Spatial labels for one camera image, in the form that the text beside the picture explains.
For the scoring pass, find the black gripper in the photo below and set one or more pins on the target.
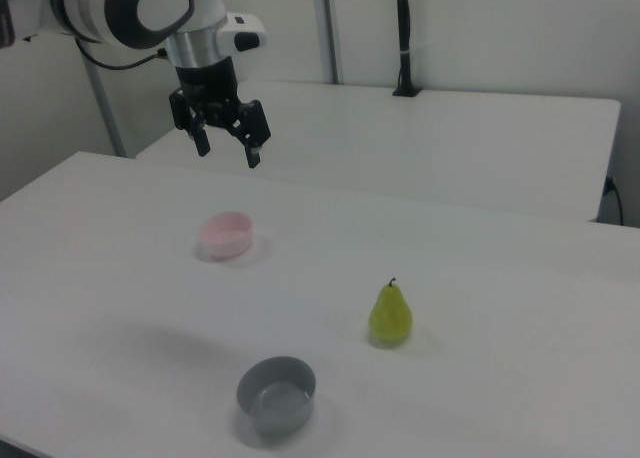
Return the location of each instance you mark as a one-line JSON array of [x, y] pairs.
[[207, 90]]

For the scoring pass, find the green pear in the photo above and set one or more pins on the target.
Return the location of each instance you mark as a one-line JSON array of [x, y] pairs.
[[391, 318]]

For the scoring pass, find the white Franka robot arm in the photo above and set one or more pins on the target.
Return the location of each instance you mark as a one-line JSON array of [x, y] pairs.
[[90, 3]]

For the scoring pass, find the pink plastic bowl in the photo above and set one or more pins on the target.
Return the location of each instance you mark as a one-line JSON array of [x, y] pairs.
[[225, 240]]

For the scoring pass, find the grey plastic bowl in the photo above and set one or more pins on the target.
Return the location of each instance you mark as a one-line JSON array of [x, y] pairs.
[[275, 403]]

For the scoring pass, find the white side table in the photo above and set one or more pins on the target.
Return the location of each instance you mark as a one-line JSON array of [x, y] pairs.
[[400, 143]]

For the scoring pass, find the grey metal frame post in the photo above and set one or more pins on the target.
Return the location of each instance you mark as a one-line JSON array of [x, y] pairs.
[[329, 28], [106, 113]]

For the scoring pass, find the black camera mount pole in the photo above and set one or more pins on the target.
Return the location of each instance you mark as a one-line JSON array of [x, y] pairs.
[[404, 28]]

